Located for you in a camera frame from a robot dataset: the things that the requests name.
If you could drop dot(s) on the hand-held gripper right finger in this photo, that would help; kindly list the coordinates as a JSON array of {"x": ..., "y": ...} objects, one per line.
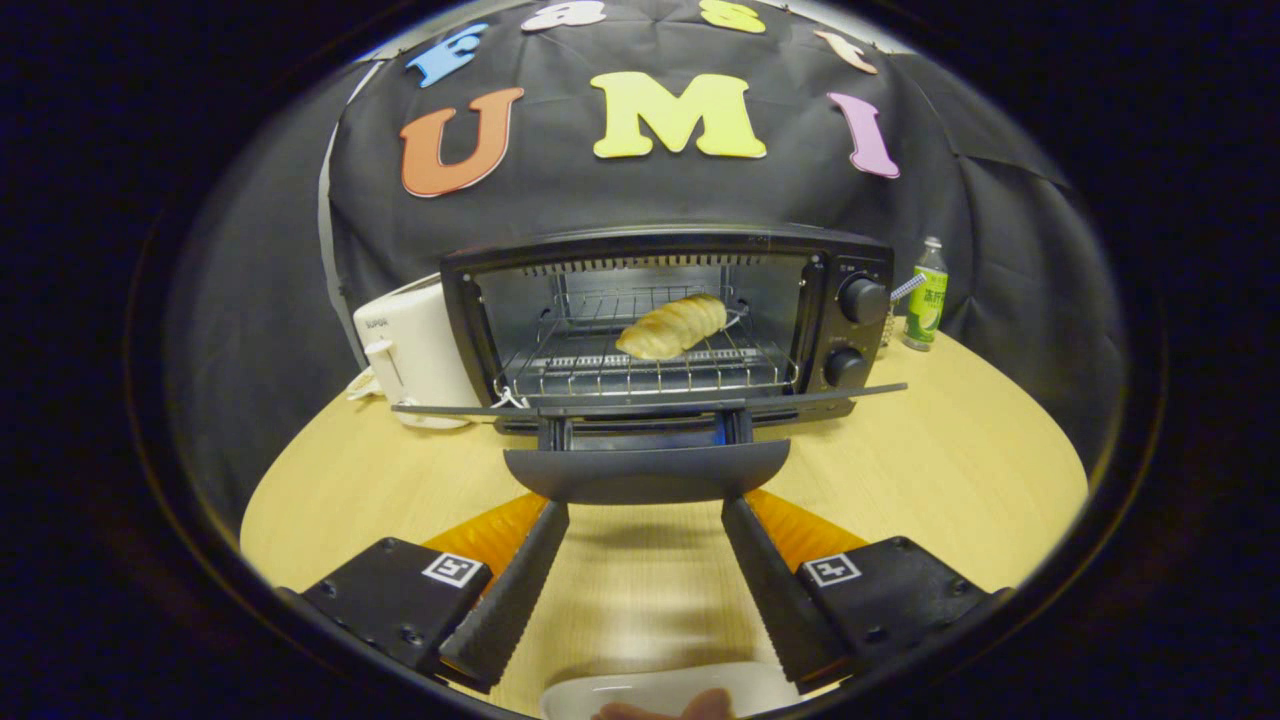
[{"x": 775, "y": 590}]

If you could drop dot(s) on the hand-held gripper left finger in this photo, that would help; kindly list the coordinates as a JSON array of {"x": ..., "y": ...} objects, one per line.
[{"x": 515, "y": 590}]

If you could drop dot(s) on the black toaster oven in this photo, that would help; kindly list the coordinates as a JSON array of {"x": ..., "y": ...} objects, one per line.
[{"x": 860, "y": 335}]

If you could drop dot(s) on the ridged bread roll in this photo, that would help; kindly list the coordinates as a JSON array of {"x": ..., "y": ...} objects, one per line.
[{"x": 670, "y": 328}]

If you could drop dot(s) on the white slot toaster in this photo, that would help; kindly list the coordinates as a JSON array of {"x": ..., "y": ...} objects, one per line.
[{"x": 420, "y": 350}]

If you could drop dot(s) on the white oblong plate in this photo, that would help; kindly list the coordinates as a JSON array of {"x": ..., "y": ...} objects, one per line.
[{"x": 640, "y": 690}]

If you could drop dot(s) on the green label drink bottle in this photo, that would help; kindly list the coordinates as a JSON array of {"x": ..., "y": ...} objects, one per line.
[{"x": 925, "y": 310}]

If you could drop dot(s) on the glass cup with straw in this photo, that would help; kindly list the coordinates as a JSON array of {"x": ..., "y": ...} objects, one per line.
[{"x": 905, "y": 288}]

